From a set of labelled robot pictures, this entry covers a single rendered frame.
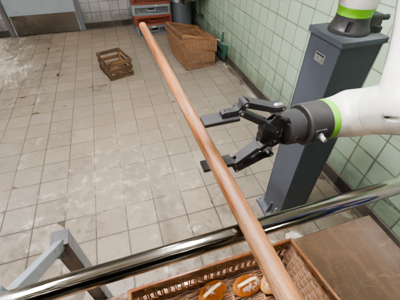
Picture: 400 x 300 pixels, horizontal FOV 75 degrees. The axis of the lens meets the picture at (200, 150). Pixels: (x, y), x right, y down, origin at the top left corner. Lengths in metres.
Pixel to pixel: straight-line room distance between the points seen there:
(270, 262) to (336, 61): 0.88
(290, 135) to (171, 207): 1.42
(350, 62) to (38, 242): 1.95
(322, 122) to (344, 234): 0.74
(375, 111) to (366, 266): 0.75
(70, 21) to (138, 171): 3.58
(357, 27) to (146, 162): 1.67
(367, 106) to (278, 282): 0.38
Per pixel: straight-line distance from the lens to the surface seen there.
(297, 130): 0.57
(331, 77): 1.16
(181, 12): 4.76
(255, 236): 0.40
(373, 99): 0.59
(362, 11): 1.15
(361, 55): 1.20
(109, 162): 2.28
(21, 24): 5.37
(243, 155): 0.58
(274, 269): 0.38
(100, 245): 1.84
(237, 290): 0.98
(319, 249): 1.17
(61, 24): 5.26
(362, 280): 1.18
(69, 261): 0.82
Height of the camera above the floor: 1.55
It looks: 43 degrees down
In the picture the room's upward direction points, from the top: straight up
